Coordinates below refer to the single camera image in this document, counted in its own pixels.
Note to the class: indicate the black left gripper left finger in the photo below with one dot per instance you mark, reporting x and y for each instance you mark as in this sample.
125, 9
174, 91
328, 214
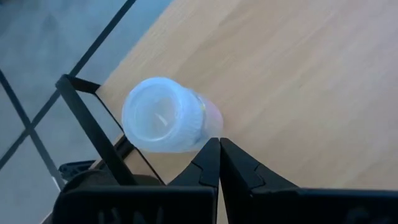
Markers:
199, 193

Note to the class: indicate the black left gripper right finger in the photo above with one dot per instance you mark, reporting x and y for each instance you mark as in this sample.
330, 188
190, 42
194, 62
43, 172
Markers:
248, 199

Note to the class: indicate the translucent white medicine bottle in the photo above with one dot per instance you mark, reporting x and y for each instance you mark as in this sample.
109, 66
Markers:
161, 115

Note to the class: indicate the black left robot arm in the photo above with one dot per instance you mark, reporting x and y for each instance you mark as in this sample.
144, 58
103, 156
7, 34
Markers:
93, 180

